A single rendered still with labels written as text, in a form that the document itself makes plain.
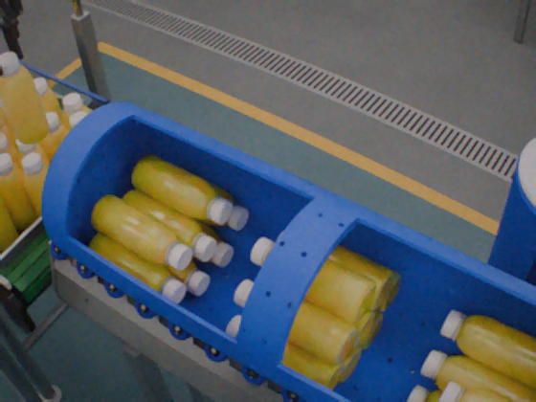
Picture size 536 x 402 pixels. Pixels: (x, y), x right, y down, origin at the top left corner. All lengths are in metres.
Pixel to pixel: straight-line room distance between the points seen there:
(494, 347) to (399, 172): 1.80
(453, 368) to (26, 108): 0.79
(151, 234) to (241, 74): 2.15
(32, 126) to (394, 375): 0.73
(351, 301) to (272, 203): 0.30
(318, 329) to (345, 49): 2.46
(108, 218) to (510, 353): 0.64
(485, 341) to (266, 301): 0.31
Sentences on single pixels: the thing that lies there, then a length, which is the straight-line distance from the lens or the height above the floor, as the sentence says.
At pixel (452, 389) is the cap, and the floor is 1.11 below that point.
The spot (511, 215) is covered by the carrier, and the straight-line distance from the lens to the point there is 1.33.
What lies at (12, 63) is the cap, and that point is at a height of 1.33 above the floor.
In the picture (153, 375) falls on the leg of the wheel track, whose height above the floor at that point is 0.50.
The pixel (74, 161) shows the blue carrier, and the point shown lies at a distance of 1.07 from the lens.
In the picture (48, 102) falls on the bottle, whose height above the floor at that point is 1.04.
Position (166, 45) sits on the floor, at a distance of 3.42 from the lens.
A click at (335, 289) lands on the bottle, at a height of 1.16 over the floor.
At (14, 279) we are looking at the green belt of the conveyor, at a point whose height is 0.90.
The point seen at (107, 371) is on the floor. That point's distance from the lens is 2.26.
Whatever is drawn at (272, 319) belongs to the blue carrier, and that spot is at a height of 1.18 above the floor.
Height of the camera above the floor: 1.93
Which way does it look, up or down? 48 degrees down
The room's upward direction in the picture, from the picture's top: 5 degrees counter-clockwise
